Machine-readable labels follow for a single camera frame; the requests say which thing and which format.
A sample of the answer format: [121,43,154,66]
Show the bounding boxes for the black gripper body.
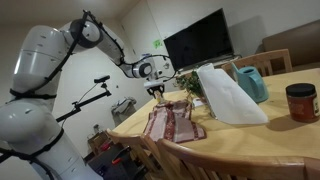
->
[147,84,166,92]

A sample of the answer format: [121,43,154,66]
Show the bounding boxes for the red patterned cloth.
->
[143,99,207,144]

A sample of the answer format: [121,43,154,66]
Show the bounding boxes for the green potted plant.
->
[173,70,209,108]

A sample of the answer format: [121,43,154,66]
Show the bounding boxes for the grey fabric bundle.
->
[110,96,138,118]

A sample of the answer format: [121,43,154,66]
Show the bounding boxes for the green sticky note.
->
[152,39,164,50]

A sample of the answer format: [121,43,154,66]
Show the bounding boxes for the wooden dining chair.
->
[105,128,161,180]
[220,48,294,79]
[156,138,320,180]

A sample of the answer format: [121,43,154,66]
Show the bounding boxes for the light television stand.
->
[176,54,243,75]

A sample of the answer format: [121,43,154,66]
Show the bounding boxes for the black flat television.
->
[163,8,235,72]

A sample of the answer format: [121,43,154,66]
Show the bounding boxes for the brown cardboard box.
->
[87,130,114,155]

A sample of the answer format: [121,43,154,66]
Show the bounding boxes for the teal watering can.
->
[230,62,270,104]

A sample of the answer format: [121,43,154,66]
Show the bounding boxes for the brown armchair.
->
[261,19,320,71]

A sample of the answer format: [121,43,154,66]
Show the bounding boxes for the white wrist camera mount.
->
[143,79,165,89]

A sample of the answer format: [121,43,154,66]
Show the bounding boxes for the black stand camera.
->
[93,75,111,84]

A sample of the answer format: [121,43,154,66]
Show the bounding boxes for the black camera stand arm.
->
[55,83,113,123]

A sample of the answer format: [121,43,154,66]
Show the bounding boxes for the black arm cable harness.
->
[0,9,176,180]

